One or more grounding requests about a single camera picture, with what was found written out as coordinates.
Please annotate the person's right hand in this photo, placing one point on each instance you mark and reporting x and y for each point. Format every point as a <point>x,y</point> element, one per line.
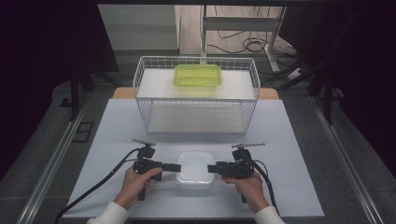
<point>249,188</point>

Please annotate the black stand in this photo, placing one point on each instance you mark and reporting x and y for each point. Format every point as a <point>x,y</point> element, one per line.
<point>327,93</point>
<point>74,93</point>

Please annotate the white metal desk frame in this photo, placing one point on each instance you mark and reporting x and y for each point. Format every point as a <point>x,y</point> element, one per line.
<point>239,23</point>

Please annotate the white plastic container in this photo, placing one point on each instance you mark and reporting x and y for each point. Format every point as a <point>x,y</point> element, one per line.
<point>195,171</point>

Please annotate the black floor plate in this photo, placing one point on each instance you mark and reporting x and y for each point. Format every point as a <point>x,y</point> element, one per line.
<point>83,132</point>

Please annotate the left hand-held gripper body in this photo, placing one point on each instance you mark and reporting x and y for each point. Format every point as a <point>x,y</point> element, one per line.
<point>145,165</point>

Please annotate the white power strip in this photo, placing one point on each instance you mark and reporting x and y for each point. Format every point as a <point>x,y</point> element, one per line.
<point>294,74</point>

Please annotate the aluminium floor rail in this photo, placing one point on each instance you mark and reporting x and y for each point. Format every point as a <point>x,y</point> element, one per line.
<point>53,161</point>
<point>345,161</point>

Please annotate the person's left hand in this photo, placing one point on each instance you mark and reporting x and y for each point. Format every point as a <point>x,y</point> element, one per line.
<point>132,186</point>

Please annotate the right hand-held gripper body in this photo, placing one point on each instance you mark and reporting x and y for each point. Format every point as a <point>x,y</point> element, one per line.
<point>236,168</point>

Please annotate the yellow-green translucent plastic container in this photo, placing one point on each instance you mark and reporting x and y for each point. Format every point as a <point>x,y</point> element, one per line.
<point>197,76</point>

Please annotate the white cabinet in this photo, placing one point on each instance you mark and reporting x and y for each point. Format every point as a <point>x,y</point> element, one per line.
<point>140,28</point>

